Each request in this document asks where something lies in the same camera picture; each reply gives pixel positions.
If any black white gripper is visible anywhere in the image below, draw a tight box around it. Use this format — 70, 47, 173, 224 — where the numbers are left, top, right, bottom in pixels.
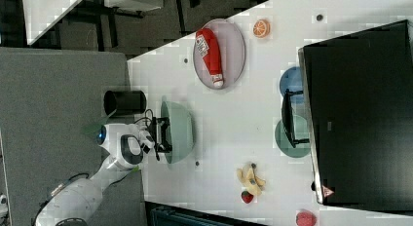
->
155, 117, 172, 153

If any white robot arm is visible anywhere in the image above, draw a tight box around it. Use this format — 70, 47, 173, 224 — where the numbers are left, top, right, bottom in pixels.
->
33, 118, 171, 226

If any grey round plate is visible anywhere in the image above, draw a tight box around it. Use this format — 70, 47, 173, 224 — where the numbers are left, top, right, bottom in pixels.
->
193, 19, 245, 90

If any red ketchup bottle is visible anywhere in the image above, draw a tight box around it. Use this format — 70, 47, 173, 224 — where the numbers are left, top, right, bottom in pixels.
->
195, 28, 224, 89

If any yellow banana bunch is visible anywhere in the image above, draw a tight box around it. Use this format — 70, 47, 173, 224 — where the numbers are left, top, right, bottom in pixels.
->
236, 163, 266, 196

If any small red strawberry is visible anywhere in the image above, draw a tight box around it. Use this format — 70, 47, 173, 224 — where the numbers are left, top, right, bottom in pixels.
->
241, 191, 254, 204

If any blue cup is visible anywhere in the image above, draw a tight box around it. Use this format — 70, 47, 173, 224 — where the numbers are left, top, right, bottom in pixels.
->
280, 66, 304, 104

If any orange slice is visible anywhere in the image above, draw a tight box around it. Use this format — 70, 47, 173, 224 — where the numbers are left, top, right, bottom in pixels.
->
253, 19, 271, 38

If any green cup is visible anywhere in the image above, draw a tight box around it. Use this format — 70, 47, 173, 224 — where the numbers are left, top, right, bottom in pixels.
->
275, 115, 311, 158

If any white side table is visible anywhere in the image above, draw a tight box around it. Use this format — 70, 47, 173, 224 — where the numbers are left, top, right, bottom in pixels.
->
22, 0, 83, 45

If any large red strawberry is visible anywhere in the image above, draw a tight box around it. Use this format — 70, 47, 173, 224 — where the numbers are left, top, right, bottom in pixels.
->
296, 211, 317, 226

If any black toaster oven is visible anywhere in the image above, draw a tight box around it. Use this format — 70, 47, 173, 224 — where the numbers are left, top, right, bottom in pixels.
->
282, 20, 413, 215

